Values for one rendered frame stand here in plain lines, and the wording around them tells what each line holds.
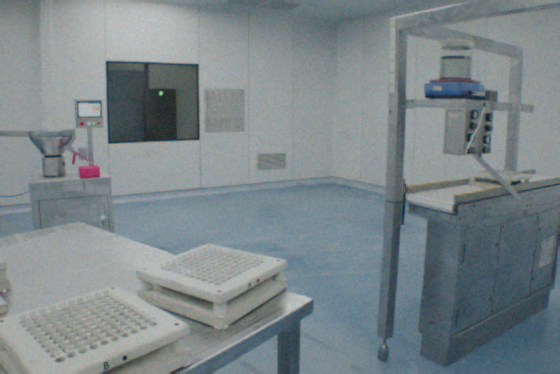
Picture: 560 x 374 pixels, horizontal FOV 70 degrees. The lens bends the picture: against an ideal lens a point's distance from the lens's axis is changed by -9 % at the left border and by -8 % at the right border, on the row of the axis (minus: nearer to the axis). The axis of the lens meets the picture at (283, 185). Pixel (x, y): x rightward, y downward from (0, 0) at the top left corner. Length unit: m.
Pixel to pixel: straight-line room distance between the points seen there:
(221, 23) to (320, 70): 2.00
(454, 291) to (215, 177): 5.26
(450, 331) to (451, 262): 0.35
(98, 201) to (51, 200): 0.36
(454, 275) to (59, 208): 2.80
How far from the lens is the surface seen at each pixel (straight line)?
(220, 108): 6.83
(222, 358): 0.80
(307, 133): 7.68
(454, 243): 2.11
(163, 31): 6.69
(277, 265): 0.98
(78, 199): 3.57
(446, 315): 2.24
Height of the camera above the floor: 1.24
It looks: 9 degrees down
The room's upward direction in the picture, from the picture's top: straight up
